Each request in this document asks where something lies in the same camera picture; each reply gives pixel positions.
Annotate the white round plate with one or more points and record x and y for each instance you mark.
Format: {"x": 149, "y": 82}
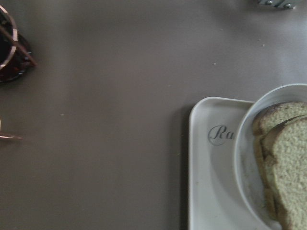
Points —
{"x": 247, "y": 176}

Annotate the bread slice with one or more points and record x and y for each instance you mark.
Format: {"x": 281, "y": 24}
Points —
{"x": 263, "y": 122}
{"x": 286, "y": 169}

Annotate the cream rabbit tray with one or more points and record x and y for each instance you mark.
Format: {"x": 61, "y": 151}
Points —
{"x": 215, "y": 202}

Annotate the bread slice on plate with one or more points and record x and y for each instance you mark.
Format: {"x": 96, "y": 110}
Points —
{"x": 263, "y": 122}

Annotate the aluminium frame post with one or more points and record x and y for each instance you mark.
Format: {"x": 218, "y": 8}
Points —
{"x": 282, "y": 4}

